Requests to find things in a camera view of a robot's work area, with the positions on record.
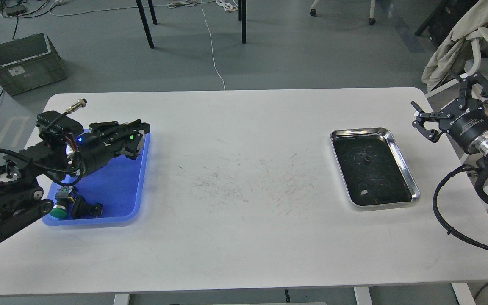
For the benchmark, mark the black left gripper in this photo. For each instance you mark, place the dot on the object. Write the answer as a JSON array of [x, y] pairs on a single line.
[[108, 140]]

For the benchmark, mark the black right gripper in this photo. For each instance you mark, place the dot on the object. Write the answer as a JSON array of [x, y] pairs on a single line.
[[472, 125]]

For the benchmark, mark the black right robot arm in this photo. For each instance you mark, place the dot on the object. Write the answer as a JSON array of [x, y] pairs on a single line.
[[430, 125]]

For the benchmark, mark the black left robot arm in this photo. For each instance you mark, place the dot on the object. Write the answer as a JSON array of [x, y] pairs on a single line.
[[42, 179]]

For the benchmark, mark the blue plastic tray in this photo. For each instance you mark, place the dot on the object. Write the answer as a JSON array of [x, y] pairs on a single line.
[[117, 186]]

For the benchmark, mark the white office chair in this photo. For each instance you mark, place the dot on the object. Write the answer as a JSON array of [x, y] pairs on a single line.
[[464, 57]]

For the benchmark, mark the beige jacket on chair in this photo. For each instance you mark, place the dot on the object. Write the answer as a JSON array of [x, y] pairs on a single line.
[[460, 38]]

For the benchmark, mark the silver metal tray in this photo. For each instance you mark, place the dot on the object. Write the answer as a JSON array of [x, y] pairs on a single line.
[[385, 182]]

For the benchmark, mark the grey plastic crate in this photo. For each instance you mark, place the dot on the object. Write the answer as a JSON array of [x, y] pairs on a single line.
[[28, 63]]

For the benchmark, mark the black table legs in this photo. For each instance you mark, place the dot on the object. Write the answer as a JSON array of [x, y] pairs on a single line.
[[242, 18]]

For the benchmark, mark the green push button switch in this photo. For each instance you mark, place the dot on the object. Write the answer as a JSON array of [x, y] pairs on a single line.
[[64, 199]]

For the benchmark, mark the black push button switch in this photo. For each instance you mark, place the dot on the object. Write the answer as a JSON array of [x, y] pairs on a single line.
[[82, 209]]

